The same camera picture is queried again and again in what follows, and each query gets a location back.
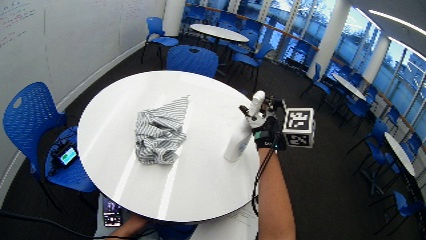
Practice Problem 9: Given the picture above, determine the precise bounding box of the white spray bottle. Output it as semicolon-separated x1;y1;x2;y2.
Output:
222;90;267;164

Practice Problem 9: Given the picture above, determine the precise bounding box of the white marker cube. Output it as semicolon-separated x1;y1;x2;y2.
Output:
281;107;317;149

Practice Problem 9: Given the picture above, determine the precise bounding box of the striped grey white cloth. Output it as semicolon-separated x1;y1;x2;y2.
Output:
133;95;192;166

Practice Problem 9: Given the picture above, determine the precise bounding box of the round white table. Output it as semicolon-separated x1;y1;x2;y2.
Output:
331;72;369;102
189;23;250;44
383;131;418;178

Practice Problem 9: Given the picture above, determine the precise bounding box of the white paper sheet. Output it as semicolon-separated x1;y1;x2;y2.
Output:
188;204;261;240

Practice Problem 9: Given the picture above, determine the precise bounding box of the black device with lit screen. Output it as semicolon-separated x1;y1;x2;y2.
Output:
49;141;80;174

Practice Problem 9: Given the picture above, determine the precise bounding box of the black smartphone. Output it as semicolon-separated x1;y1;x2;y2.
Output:
101;196;124;228

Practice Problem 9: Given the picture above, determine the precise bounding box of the blue perforated plastic chair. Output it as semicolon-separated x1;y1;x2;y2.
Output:
1;81;100;211

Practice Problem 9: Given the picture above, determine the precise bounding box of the black glove cable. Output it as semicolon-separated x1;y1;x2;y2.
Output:
250;133;279;217

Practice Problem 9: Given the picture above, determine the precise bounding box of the blue chair with handle hole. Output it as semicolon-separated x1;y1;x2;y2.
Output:
165;44;221;80

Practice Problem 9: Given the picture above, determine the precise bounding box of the black floor cable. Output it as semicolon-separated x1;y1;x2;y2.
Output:
0;209;134;240

